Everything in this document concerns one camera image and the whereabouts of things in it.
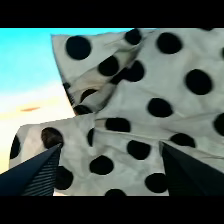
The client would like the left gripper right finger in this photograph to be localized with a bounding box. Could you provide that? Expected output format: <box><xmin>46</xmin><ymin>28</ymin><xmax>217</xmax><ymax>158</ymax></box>
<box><xmin>158</xmin><ymin>141</ymin><xmax>224</xmax><ymax>197</ymax></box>

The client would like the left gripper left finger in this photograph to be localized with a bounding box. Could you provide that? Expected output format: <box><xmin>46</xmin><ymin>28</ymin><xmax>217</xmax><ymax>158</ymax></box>
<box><xmin>0</xmin><ymin>143</ymin><xmax>64</xmax><ymax>197</ymax></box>

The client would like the cream polka-dot shirt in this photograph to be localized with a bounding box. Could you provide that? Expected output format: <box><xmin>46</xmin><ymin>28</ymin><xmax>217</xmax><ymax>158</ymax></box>
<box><xmin>8</xmin><ymin>28</ymin><xmax>224</xmax><ymax>197</ymax></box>

